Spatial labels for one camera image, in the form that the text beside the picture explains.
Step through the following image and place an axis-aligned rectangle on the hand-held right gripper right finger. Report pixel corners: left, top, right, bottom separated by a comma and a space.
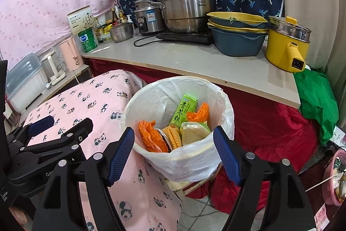
213, 125, 317, 231

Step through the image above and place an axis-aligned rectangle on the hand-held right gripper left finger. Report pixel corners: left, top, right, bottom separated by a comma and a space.
32, 127, 136, 231

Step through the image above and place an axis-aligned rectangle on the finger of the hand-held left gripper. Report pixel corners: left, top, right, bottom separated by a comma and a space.
6, 115, 55, 146
18, 117, 94, 164

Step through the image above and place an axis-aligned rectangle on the orange snack packet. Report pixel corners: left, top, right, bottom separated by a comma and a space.
138, 120, 169, 153

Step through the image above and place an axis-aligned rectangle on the clear plastic wrapper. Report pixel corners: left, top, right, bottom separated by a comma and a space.
180, 121, 212, 147

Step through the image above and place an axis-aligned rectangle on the small orange foam net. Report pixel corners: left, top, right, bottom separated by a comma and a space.
162, 124, 181, 150

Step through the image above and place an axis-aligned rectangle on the pink trash bin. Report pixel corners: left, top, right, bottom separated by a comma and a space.
123, 77, 234, 194

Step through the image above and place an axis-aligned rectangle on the green carton box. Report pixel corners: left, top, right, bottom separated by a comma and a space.
168, 94, 199, 130

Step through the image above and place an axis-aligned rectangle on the white plastic bin liner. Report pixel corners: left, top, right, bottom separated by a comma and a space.
120, 75, 235, 183

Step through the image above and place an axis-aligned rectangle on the person's left hand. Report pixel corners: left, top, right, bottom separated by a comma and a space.
9, 208, 33, 224

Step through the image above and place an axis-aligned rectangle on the pink panda print blanket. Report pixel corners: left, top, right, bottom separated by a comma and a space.
7, 70, 184, 231

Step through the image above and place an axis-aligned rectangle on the clear lid dish box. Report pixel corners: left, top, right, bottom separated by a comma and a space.
5, 53, 46, 115

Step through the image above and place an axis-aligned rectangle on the wooden stool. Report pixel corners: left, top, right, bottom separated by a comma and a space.
176, 181, 214, 197

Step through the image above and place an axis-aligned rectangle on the red cloth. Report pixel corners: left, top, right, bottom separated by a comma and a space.
86, 58, 319, 212

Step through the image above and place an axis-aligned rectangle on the white glass kettle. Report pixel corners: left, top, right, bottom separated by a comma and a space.
40, 50, 67, 86

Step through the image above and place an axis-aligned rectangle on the pink electric kettle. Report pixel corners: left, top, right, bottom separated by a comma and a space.
59, 37, 84, 73

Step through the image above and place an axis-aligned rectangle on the green tin can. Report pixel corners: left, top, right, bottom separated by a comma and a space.
78, 28, 98, 53

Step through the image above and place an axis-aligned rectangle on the grey curved counter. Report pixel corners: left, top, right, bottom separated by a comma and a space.
81, 40, 302, 110

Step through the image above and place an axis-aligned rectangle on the green cloth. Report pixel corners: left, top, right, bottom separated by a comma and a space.
293, 69, 340, 146

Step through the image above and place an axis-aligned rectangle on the small steel pot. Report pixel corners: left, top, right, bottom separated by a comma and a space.
109, 22, 135, 43

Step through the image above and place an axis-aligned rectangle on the pink plastic basket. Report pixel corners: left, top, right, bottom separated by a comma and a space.
323, 150, 346, 207

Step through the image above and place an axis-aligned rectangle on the white green carton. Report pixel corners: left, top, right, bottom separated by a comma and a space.
67, 5, 94, 37

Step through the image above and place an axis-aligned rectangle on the blue basin yellow rim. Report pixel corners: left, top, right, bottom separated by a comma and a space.
207, 12, 268, 30
208, 21, 268, 33
209, 27, 269, 56

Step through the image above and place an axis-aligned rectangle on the yellow electric pot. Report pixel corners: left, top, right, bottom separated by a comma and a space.
266, 16, 312, 73

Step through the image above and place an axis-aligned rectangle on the black induction cooker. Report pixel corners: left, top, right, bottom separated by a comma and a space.
155, 30, 214, 45

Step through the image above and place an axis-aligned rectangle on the steel rice cooker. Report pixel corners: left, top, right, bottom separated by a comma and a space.
132, 0, 167, 36

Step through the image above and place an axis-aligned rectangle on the large steel steamer pot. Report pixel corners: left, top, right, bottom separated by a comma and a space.
158, 0, 224, 33

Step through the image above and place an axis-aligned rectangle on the white power cord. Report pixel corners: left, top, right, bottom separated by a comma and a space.
45, 71, 82, 89

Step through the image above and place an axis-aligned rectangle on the black power cable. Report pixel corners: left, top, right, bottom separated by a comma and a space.
134, 37, 163, 47

